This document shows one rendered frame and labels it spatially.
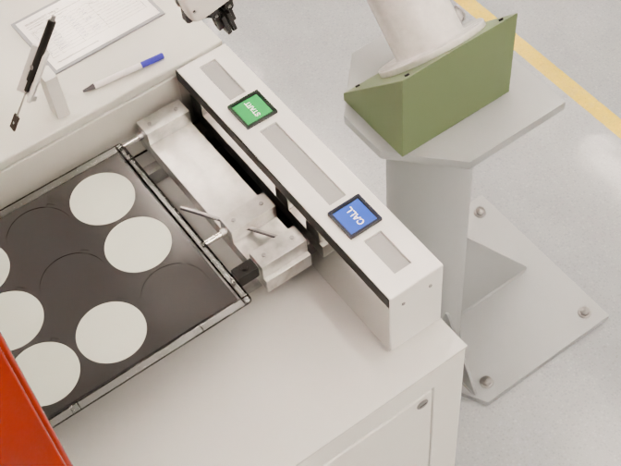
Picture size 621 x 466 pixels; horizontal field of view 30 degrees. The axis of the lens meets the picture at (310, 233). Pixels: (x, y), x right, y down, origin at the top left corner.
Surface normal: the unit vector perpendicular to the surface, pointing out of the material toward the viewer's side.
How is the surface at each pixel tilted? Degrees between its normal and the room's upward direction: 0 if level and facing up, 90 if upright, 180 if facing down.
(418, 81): 90
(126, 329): 0
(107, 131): 90
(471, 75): 90
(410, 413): 90
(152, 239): 0
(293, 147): 0
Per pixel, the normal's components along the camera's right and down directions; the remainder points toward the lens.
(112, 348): -0.07, -0.58
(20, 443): 0.58, 0.64
